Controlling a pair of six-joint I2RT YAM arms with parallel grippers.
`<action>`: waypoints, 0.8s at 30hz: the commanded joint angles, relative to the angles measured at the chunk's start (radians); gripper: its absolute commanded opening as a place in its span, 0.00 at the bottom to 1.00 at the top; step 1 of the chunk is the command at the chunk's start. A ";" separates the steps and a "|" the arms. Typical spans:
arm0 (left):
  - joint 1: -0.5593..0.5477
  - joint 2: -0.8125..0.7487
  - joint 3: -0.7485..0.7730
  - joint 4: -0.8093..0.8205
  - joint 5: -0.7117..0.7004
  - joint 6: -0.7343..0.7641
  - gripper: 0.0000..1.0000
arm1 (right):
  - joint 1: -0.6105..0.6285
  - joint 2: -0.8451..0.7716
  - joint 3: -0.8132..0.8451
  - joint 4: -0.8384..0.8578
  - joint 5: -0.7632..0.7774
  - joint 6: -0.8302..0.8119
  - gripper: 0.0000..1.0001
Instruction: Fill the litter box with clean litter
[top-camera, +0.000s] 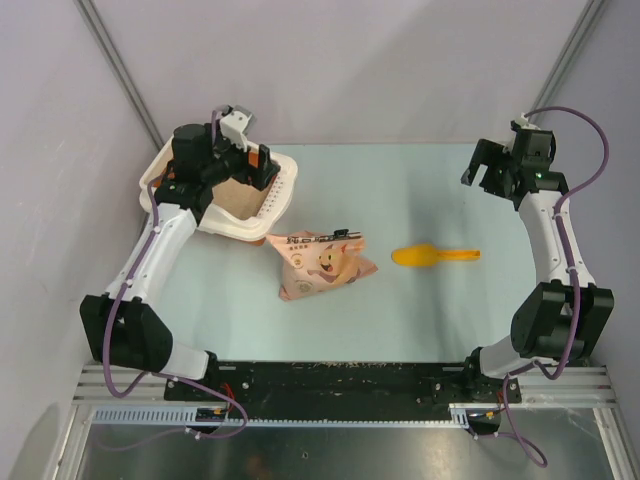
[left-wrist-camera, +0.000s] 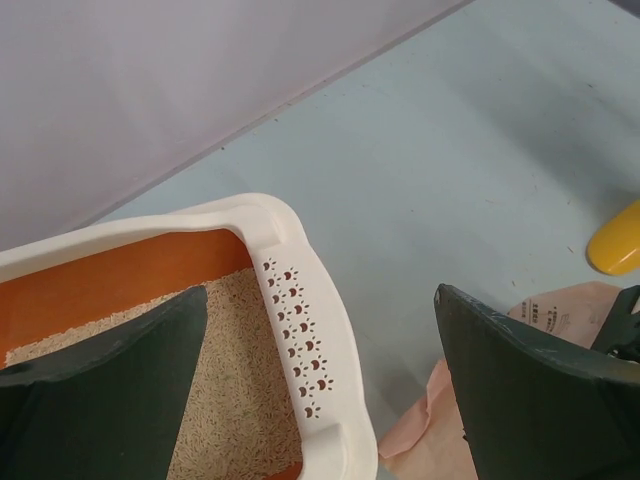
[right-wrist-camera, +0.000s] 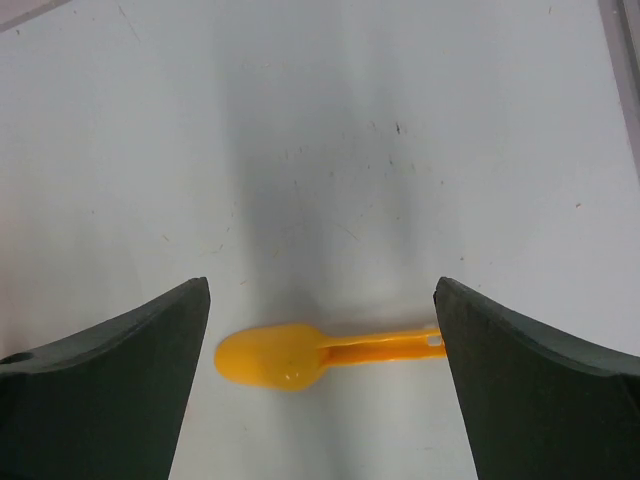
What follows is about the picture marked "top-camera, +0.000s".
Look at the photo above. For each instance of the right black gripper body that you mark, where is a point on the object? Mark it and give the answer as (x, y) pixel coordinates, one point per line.
(495, 178)

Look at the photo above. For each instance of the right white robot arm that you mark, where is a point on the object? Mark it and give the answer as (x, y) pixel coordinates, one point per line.
(564, 316)

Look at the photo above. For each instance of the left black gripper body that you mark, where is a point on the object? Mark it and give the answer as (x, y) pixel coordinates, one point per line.
(231, 161)

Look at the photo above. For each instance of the aluminium frame rail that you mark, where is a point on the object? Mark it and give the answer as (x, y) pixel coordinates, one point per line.
(577, 387)

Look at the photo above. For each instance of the grey cable duct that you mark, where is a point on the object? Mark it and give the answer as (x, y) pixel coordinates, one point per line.
(163, 415)

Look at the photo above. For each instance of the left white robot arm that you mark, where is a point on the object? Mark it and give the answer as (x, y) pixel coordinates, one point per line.
(121, 325)

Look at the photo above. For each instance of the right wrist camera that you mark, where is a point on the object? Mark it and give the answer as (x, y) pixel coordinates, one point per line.
(522, 123)

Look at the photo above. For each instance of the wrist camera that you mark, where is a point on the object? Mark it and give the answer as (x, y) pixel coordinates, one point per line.
(522, 123)
(234, 124)

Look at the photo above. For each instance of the black bag clip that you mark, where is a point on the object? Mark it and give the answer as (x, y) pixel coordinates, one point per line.
(343, 234)

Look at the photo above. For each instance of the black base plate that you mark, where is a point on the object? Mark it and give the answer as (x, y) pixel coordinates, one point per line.
(294, 406)

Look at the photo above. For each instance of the yellow plastic scoop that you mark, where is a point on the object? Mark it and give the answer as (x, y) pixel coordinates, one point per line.
(427, 255)

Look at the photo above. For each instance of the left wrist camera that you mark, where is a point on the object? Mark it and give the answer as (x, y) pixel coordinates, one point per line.
(234, 124)

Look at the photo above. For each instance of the pink cat litter bag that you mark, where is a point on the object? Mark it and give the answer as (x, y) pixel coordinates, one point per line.
(312, 264)

